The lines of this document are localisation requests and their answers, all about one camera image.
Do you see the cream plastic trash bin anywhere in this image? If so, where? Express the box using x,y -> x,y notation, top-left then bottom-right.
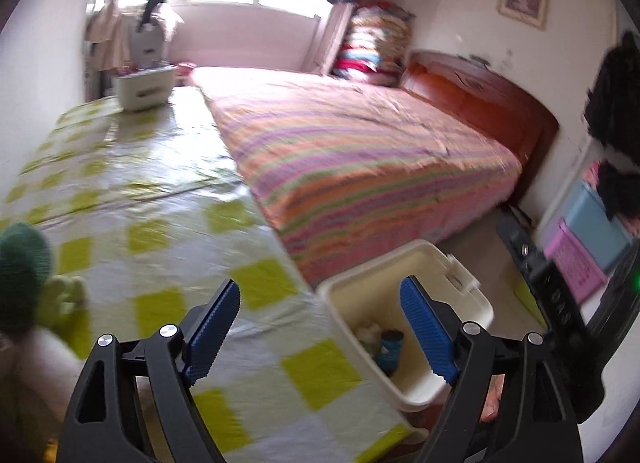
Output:
317,240 -> 494,413

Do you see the stack of folded blankets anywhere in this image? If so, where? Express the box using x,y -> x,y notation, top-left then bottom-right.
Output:
331,2 -> 414,87

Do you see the brown bottle blue label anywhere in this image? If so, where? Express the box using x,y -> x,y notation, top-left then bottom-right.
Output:
375,330 -> 405,376

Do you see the red wooden headboard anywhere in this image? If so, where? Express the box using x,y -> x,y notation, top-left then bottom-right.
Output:
399,51 -> 559,205

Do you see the purple storage basket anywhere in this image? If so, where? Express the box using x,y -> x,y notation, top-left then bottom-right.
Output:
544,219 -> 608,304

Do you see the green fuzzy plush ball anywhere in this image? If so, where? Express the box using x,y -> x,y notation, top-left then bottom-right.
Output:
1,222 -> 52,337

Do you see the white plastic basket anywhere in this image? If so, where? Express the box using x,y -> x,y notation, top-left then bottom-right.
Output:
113,65 -> 178,112

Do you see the striped pink bedspread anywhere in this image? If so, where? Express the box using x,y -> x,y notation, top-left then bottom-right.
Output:
190,66 -> 522,285

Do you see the green yellow checkered tablecloth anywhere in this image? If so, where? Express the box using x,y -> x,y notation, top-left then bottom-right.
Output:
1,88 -> 410,462

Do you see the white drawer cabinet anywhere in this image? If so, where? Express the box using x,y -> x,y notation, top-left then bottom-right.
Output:
127,18 -> 165,70

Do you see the black hanging coat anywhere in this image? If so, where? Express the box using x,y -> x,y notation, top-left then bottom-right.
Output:
584,30 -> 640,165

